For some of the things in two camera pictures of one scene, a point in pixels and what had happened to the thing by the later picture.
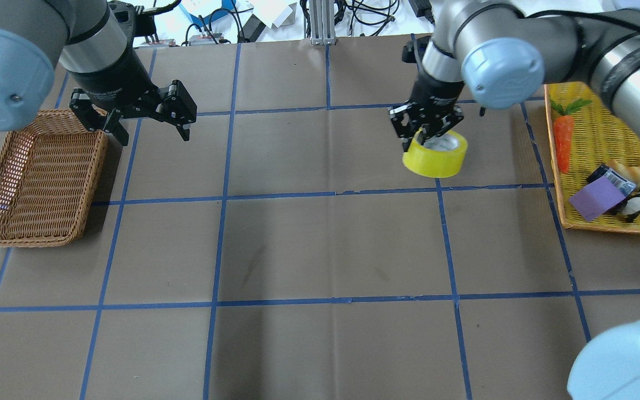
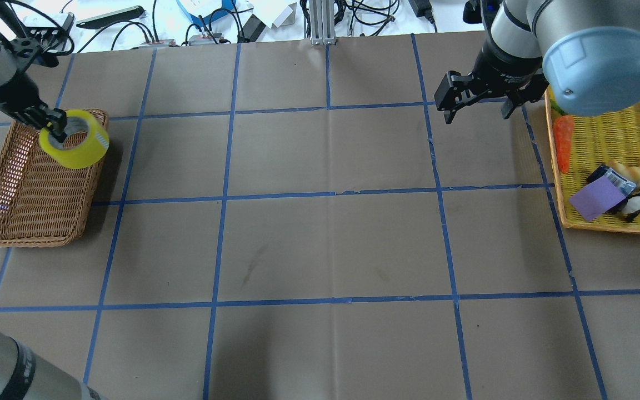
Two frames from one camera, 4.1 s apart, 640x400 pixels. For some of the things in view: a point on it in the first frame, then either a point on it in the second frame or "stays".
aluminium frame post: (323, 22) stays
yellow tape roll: (441, 157) to (83, 149)
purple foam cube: (596, 198) stays
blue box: (227, 6) stays
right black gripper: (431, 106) to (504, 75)
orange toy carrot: (563, 125) stays
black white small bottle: (624, 185) stays
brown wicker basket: (38, 193) stays
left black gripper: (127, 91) to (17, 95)
